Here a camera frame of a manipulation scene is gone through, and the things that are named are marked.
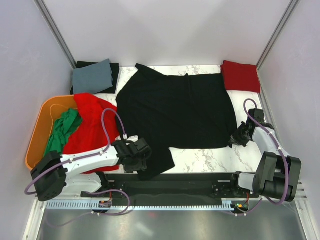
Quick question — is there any orange plastic bin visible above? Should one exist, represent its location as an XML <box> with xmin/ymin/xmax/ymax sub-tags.
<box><xmin>25</xmin><ymin>95</ymin><xmax>77</xmax><ymax>170</ymax></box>

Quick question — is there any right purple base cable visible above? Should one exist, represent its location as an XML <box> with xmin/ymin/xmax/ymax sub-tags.
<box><xmin>226</xmin><ymin>194</ymin><xmax>263</xmax><ymax>217</ymax></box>

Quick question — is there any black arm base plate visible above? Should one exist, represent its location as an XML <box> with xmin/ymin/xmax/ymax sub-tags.
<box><xmin>80</xmin><ymin>173</ymin><xmax>259</xmax><ymax>206</ymax></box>

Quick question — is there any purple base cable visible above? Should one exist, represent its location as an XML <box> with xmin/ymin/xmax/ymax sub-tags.
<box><xmin>226</xmin><ymin>194</ymin><xmax>263</xmax><ymax>217</ymax></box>
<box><xmin>44</xmin><ymin>188</ymin><xmax>133</xmax><ymax>228</ymax></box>

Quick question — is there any left aluminium frame post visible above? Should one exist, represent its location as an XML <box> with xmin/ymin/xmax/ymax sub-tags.
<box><xmin>34</xmin><ymin>0</ymin><xmax>76</xmax><ymax>69</ymax></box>

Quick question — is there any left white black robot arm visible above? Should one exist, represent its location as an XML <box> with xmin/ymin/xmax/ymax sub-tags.
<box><xmin>30</xmin><ymin>136</ymin><xmax>152</xmax><ymax>202</ymax></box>

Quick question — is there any black t shirt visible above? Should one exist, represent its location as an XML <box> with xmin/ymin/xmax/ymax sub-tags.
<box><xmin>116</xmin><ymin>64</ymin><xmax>237</xmax><ymax>180</ymax></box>
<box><xmin>69</xmin><ymin>61</ymin><xmax>120</xmax><ymax>95</ymax></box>

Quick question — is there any bright red t shirt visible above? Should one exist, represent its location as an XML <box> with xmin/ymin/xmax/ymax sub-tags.
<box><xmin>61</xmin><ymin>92</ymin><xmax>120</xmax><ymax>173</ymax></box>

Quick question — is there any folded black t shirt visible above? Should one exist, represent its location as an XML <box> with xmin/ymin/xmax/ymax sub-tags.
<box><xmin>69</xmin><ymin>61</ymin><xmax>120</xmax><ymax>95</ymax></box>

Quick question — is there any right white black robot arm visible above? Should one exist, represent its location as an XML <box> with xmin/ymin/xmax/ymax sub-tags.
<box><xmin>229</xmin><ymin>121</ymin><xmax>302</xmax><ymax>205</ymax></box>

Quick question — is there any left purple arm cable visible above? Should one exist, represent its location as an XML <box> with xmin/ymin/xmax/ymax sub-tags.
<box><xmin>24</xmin><ymin>107</ymin><xmax>129</xmax><ymax>196</ymax></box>

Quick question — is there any green t shirt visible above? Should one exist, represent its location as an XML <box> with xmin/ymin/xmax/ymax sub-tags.
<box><xmin>43</xmin><ymin>108</ymin><xmax>82</xmax><ymax>156</ymax></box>

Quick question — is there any aluminium frame post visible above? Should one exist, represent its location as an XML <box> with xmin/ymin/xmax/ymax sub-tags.
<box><xmin>34</xmin><ymin>0</ymin><xmax>76</xmax><ymax>69</ymax></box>
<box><xmin>256</xmin><ymin>0</ymin><xmax>301</xmax><ymax>71</ymax></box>

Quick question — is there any folded grey t shirt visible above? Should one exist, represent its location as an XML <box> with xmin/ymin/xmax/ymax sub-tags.
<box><xmin>71</xmin><ymin>59</ymin><xmax>113</xmax><ymax>94</ymax></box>

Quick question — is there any right aluminium frame post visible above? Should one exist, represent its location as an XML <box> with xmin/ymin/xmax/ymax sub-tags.
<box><xmin>256</xmin><ymin>0</ymin><xmax>301</xmax><ymax>71</ymax></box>

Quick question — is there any slotted grey cable duct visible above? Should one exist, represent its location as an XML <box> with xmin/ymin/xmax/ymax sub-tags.
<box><xmin>45</xmin><ymin>199</ymin><xmax>245</xmax><ymax>211</ymax></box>

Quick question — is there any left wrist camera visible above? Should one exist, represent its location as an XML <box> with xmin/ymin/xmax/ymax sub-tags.
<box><xmin>124</xmin><ymin>135</ymin><xmax>146</xmax><ymax>146</ymax></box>

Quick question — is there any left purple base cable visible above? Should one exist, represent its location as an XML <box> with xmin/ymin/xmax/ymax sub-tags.
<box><xmin>44</xmin><ymin>188</ymin><xmax>133</xmax><ymax>228</ymax></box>

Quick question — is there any folded dark red t shirt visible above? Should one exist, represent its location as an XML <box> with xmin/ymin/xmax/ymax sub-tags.
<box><xmin>220</xmin><ymin>60</ymin><xmax>261</xmax><ymax>94</ymax></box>

